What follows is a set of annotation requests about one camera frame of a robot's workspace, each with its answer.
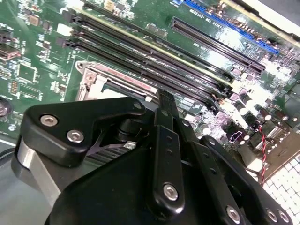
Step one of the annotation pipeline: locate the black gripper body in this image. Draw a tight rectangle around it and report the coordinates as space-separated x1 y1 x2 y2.
45 145 238 225

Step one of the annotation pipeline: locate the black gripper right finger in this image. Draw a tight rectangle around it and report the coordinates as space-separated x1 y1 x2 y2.
166 91 294 225

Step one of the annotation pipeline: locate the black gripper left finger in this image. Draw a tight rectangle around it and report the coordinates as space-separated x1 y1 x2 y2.
11 90 186 219

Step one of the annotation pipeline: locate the metal socket cover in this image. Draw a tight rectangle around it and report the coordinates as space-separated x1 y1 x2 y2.
77 61 158 103

